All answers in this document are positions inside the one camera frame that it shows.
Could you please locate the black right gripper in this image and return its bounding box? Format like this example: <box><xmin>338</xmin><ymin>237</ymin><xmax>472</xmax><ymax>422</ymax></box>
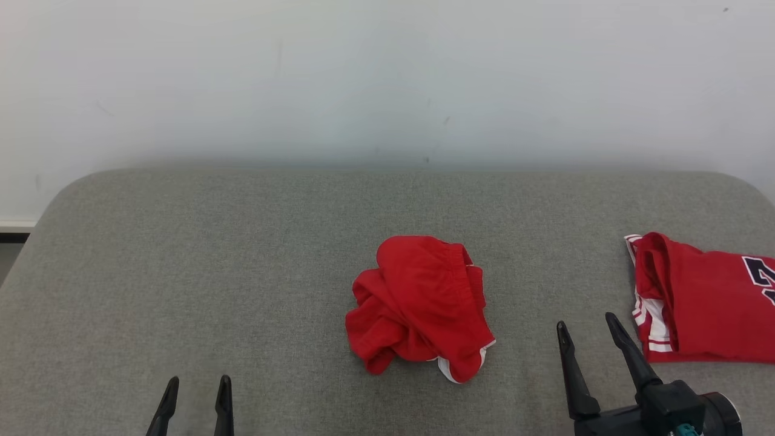
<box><xmin>556</xmin><ymin>312</ymin><xmax>664</xmax><ymax>436</ymax></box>

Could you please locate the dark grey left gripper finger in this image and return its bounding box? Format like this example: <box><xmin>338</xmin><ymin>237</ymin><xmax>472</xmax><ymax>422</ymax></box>
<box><xmin>213</xmin><ymin>375</ymin><xmax>236</xmax><ymax>436</ymax></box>
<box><xmin>145</xmin><ymin>376</ymin><xmax>180</xmax><ymax>436</ymax></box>

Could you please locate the red white sports jersey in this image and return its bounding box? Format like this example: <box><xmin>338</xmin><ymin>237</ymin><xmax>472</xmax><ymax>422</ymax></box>
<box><xmin>624</xmin><ymin>232</ymin><xmax>775</xmax><ymax>364</ymax></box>

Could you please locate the red shorts white trim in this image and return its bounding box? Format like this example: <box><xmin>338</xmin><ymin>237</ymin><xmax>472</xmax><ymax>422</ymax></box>
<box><xmin>345</xmin><ymin>235</ymin><xmax>497</xmax><ymax>385</ymax></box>

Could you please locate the grey fabric sofa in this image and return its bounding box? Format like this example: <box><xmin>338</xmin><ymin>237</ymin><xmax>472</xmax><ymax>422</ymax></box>
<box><xmin>0</xmin><ymin>168</ymin><xmax>775</xmax><ymax>436</ymax></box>

